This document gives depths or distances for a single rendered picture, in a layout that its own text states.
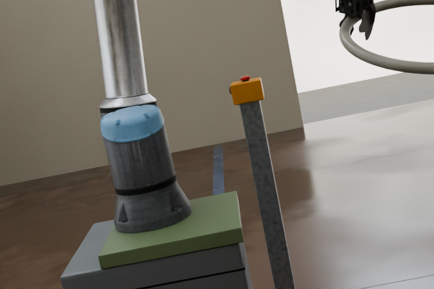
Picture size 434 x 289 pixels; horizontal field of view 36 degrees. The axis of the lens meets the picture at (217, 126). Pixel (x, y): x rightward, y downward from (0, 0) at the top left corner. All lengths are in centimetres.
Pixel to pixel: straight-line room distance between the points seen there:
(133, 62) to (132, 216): 40
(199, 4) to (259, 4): 68
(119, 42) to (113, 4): 10
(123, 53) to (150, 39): 580
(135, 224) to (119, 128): 22
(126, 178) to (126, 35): 38
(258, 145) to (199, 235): 120
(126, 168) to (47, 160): 634
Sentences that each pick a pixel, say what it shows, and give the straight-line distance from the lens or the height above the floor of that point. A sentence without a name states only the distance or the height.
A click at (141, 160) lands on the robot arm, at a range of 153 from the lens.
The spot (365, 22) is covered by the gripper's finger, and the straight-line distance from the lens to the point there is 199.
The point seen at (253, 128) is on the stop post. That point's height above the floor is 89.
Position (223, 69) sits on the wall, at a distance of 748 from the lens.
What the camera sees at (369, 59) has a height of 115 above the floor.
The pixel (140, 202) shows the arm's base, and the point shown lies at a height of 95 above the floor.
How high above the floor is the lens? 131
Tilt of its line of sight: 8 degrees down
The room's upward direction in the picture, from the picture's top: 11 degrees counter-clockwise
